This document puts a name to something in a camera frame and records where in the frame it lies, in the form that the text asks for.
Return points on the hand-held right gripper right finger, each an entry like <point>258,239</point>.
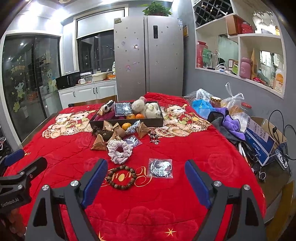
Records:
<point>198,185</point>

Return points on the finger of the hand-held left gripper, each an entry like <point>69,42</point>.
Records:
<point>13,157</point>
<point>32,168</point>

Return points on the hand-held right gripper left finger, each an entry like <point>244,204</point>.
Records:
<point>94,183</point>

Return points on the white knit scrunchie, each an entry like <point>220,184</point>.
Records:
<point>111,151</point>

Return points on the golden triangular snack packet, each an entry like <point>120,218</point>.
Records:
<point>99,144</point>
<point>114,139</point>
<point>107,127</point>
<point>119,132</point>
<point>143,130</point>
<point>100,112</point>

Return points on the dark brown hair claw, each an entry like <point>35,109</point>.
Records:
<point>101,133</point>

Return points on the blue knit scrunchie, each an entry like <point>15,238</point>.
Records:
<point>128,131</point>

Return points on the orange mandarin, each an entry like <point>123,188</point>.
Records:
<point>130,117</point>
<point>140,116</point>
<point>126,126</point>

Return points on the dark brown storage box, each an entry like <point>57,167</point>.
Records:
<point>150,122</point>

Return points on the wooden desktop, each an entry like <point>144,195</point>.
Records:
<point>272,192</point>

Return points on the clear bag with round ornament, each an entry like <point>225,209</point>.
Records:
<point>159,168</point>

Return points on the red printed blanket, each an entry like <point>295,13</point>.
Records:
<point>161,208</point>

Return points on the small clear bag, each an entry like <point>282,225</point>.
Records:
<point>131,141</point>

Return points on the white pen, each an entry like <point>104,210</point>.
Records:
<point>242,150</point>

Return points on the key bunch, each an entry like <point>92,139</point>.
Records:
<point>256,168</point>

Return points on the magenta plush toy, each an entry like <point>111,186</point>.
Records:
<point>108,116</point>

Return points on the dark grey cloth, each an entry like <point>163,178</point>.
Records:
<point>215,118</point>

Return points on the purple cloth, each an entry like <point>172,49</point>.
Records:
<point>231,121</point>

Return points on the white and black plush toy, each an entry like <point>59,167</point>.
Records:
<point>106,107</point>

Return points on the glass sliding door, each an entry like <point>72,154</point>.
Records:
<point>27,81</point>

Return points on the cardboard box with blue print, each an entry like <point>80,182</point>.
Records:
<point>259,136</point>

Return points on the blue plastic bag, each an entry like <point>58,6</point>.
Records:
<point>201,107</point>

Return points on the clear bag with dark card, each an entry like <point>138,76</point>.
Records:
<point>123,109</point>

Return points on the jar with gold lid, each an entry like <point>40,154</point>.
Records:
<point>215,102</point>

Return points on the beige fluffy plush bear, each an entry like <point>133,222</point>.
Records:
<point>137,107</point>

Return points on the white power strip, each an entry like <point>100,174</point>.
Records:
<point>282,160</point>

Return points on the cream plush bear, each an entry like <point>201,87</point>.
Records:
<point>152,110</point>

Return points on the white plastic bag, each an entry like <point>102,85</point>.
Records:
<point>232,102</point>

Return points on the jar with red lid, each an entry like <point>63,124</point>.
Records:
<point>245,107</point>

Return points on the black microwave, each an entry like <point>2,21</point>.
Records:
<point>64,81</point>

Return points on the clear plastic bag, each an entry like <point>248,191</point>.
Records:
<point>201,93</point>

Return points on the white kitchen cabinet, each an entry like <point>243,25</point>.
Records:
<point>101,91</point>

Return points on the pink plush ball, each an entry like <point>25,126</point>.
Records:
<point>143,99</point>

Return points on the cream cooking pot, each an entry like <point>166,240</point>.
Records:
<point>99,77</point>

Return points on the orange food box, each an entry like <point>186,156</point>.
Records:
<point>111,77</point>

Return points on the patterned plastic bag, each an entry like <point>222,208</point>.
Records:
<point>114,67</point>

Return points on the green card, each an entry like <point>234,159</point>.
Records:
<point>235,69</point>

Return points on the pink thermos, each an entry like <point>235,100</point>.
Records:
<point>245,68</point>

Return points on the clear glass vases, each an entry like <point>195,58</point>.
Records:
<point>215,60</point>

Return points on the green packet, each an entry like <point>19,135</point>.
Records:
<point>207,58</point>

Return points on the red gift bag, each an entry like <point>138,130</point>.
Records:
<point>200,55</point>

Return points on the dark window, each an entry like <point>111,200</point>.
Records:
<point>97,53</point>

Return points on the white bottle with orange label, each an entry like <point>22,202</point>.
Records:
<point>279,81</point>

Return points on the silver refrigerator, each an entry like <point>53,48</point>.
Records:
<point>161,58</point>

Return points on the red pot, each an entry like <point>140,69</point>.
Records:
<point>247,28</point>

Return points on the brown gift box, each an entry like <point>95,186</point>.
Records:
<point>232,24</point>

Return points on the hanging wine glasses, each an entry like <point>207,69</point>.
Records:
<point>263,22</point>

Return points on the black lattice wine rack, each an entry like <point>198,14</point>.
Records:
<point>203,9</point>

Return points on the potted green plant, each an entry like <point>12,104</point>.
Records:
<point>157,9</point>

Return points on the yellow wall box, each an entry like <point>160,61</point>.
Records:
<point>185,31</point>

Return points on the white wall shelf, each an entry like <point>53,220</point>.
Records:
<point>254,36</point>

